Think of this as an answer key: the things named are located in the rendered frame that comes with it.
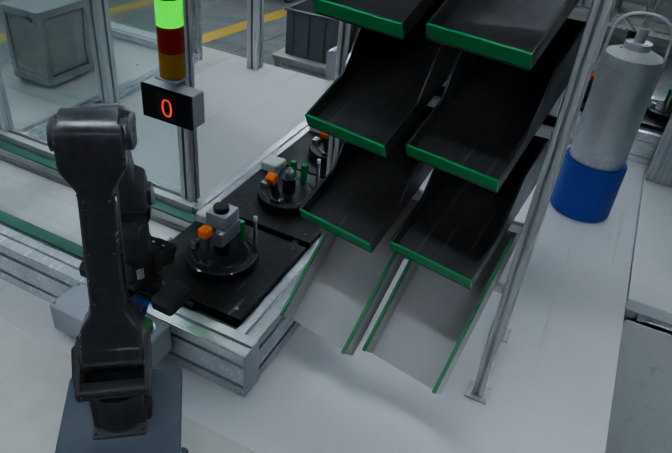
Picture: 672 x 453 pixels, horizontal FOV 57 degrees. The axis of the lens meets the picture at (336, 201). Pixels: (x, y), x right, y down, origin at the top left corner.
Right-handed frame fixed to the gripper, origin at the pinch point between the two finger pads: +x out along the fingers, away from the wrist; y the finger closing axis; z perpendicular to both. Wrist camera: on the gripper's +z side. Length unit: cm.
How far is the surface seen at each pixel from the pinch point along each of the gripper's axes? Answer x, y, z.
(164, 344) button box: 8.6, -3.8, 0.9
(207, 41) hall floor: 107, 230, 333
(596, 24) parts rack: -53, -54, 25
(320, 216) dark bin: -18.2, -24.5, 15.2
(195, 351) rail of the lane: 9.5, -8.7, 3.0
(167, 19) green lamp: -36, 16, 31
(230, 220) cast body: -5.6, -3.9, 20.9
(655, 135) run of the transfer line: 6, -77, 138
